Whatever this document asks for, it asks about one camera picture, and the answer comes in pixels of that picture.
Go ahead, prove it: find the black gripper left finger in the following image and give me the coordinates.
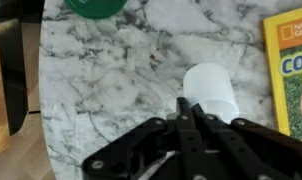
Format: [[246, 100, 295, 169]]
[[81, 96, 205, 180]]

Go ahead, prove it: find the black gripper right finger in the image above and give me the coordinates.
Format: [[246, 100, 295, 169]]
[[190, 102, 302, 180]]

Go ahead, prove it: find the translucent white plastic scooper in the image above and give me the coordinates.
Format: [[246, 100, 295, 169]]
[[165, 63, 241, 125]]

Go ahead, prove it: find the yellow animal picture book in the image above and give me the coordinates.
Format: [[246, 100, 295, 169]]
[[262, 4, 302, 145]]

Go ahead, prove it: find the green round plastic lid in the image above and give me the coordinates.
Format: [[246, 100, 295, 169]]
[[63, 0, 130, 20]]

